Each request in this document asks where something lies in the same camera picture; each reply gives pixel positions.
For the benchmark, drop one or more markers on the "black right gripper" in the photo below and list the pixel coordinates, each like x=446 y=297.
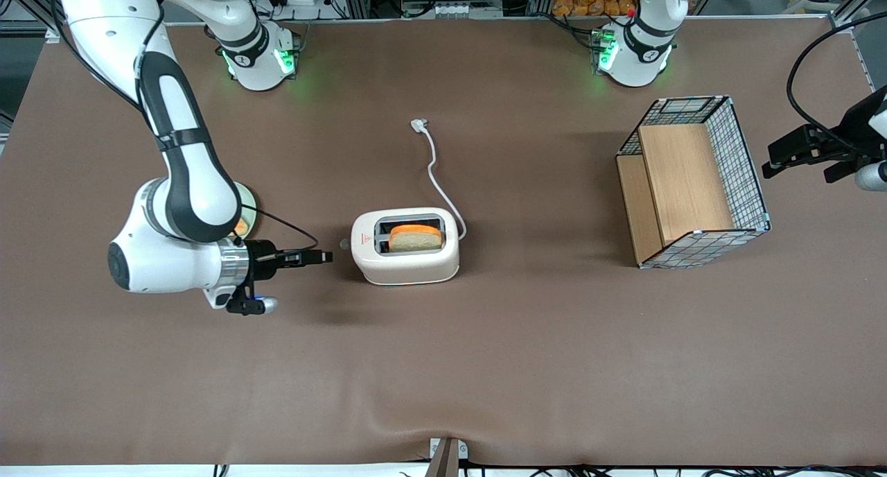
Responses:
x=262 y=256

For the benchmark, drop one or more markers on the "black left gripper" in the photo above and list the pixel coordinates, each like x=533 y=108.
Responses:
x=844 y=143

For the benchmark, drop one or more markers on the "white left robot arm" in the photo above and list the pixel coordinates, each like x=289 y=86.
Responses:
x=634 y=68

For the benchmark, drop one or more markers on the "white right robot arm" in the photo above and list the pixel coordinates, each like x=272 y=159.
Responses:
x=159 y=262

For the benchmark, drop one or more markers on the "white two-slot toaster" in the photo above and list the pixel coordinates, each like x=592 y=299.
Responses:
x=409 y=269

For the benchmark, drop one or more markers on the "bread slice in toaster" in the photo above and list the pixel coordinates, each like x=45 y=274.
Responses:
x=416 y=241

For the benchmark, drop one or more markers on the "orange triangular pastry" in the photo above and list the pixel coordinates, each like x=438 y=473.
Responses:
x=242 y=226

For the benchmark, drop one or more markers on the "pale green plate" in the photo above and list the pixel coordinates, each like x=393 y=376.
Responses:
x=248 y=201

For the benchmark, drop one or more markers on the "brown table cover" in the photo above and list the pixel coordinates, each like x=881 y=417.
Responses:
x=208 y=380

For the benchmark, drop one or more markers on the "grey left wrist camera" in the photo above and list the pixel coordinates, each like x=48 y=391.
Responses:
x=874 y=177

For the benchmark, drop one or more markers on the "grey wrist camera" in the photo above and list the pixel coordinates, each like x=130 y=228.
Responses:
x=267 y=305
x=874 y=177

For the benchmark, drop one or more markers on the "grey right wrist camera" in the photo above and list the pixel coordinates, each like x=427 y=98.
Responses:
x=267 y=305

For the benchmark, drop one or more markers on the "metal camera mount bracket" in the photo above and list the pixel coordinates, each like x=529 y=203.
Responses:
x=447 y=463

